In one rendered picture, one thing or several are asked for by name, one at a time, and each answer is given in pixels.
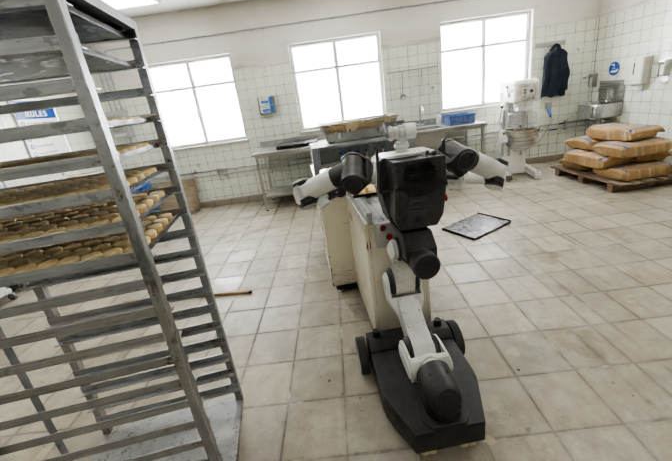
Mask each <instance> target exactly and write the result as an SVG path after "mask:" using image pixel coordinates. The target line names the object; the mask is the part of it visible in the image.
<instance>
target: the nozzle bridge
mask: <svg viewBox="0 0 672 461"><path fill-rule="evenodd" d="M384 141H385V142H386V148H385V142H384ZM405 141H408V143H409V147H408V149H410V148H413V138H412V139H406V140H405ZM376 142H377V150H378V153H382V146H384V148H385V152H391V151H396V148H394V145H395V142H397V139H393V141H389V140H388V139H386V138H385V136H381V137H375V138H368V139H362V140H355V141H348V142H342V143H335V144H328V143H327V141H322V142H316V143H310V144H309V145H310V151H311V158H312V163H313V168H314V174H315V176H316V175H318V174H320V170H322V169H327V168H332V167H334V166H336V165H338V164H340V163H341V160H340V152H342V147H343V155H344V154H346V153H348V151H350V146H351V152H357V150H359V145H360V154H361V155H363V156H365V157H366V155H365V151H366V150H365V149H366V148H367V151H368V156H369V157H368V159H370V160H371V158H372V157H373V156H374V147H376ZM367 143H368V145H367ZM368 146H369V149H368Z"/></svg>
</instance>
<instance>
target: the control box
mask: <svg viewBox="0 0 672 461"><path fill-rule="evenodd" d="M373 224H374V233H375V242H376V247H377V249H379V248H385V247H387V245H388V243H389V241H390V240H388V239H387V235H388V234H391V235H392V239H391V240H393V238H394V237H396V236H397V234H396V232H395V231H394V230H393V228H392V227H391V223H390V221H389V220H387V221H382V222H376V223H373ZM381 226H385V227H386V230H385V231H381V230H380V227H381Z"/></svg>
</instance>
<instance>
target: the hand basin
mask: <svg viewBox="0 0 672 461"><path fill-rule="evenodd" d="M653 57H654V55H651V56H644V57H637V58H629V59H628V60H627V66H626V74H625V79H619V80H605V81H600V86H599V87H598V89H597V92H599V95H598V101H599V102H591V103H584V104H579V106H578V118H591V119H596V122H595V125H599V123H600V122H599V119H600V120H601V118H609V117H610V119H609V121H607V122H611V117H616V116H620V115H622V109H623V102H624V97H625V90H626V85H629V87H628V90H634V89H636V90H637V89H642V86H643V84H648V83H650V76H651V70H652V64H653ZM650 65H651V66H650ZM597 80H598V73H594V74H589V80H588V87H597ZM601 123H602V120H601ZM602 124H603V123H602Z"/></svg>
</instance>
